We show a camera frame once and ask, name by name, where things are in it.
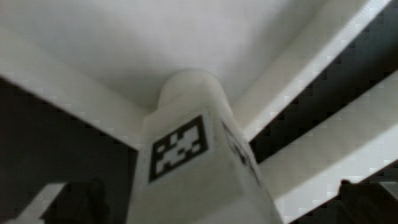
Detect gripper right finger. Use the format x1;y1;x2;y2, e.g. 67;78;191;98
294;181;398;224

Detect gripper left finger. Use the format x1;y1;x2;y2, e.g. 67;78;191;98
10;178;113;224

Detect white table leg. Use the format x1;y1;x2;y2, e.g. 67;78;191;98
125;70;282;224

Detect white square table top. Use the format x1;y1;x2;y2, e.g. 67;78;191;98
0;0;392;147

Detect white U-shaped obstacle fence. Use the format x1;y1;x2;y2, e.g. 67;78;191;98
259;72;398;222

